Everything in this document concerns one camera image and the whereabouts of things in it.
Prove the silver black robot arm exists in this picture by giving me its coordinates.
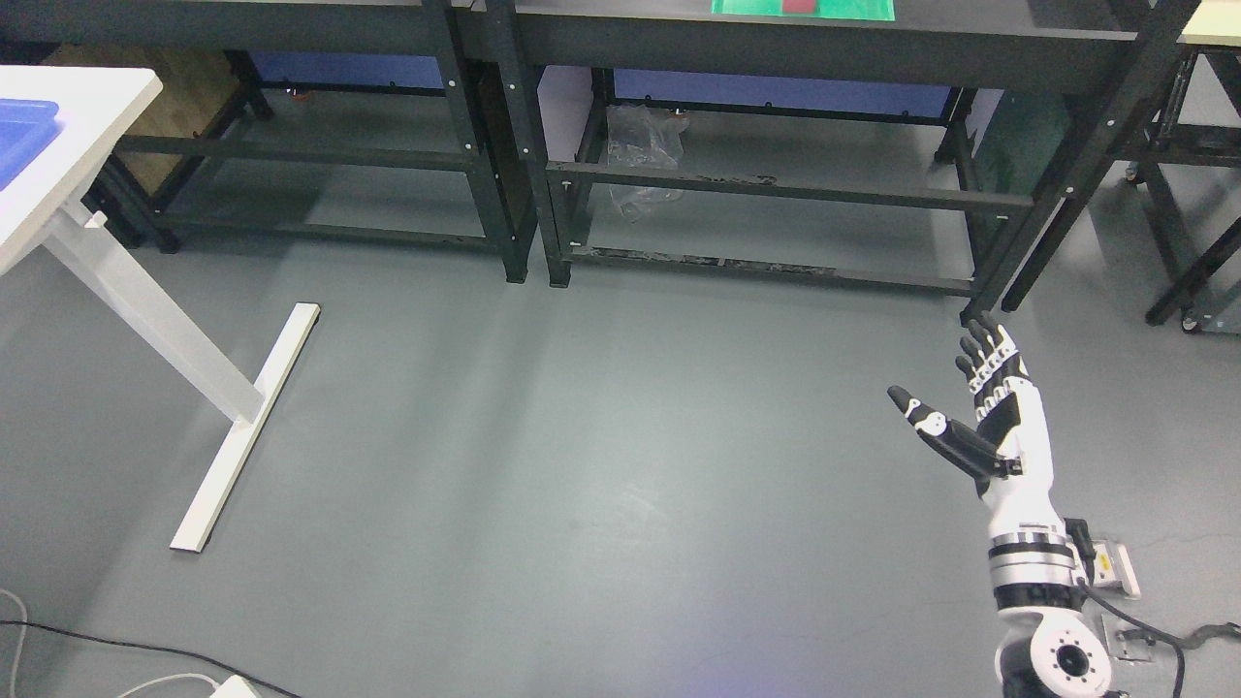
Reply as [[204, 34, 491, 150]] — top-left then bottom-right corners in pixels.
[[988, 518, 1113, 697]]

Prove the white power strip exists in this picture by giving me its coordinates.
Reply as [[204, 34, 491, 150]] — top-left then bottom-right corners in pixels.
[[208, 674, 261, 698]]

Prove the black metal shelf rack left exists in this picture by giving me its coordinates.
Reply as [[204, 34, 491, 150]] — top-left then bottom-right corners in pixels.
[[2, 1, 535, 283]]

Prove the black metal shelf rack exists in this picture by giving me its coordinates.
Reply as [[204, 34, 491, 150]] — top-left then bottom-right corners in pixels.
[[470, 1, 1200, 317], [2, 1, 535, 283]]

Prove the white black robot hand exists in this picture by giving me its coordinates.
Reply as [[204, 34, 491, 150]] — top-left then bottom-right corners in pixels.
[[887, 312, 1066, 538]]

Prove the black floor cable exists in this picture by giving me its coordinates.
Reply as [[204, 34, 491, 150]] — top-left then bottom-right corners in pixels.
[[0, 620, 302, 698]]

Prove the white table with leg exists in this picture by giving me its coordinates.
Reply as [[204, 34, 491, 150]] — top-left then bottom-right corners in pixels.
[[2, 65, 321, 554]]

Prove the clear plastic bag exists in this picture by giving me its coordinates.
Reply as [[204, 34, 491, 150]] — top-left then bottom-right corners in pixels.
[[607, 106, 688, 224]]

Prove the black cart frame far right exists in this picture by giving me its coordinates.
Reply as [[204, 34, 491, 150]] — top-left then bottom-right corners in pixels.
[[1121, 1, 1240, 335]]

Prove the black metal shelf rack right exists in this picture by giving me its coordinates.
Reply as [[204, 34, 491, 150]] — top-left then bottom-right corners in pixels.
[[470, 1, 1200, 317]]

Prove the blue plastic tray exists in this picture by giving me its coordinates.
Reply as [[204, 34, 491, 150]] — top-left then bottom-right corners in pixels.
[[0, 98, 60, 190]]

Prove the green plastic tray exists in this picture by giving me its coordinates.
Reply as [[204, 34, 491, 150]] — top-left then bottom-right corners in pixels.
[[711, 0, 896, 22]]

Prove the pink foam block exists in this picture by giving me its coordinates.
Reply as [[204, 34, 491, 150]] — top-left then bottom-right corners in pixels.
[[781, 0, 819, 15]]

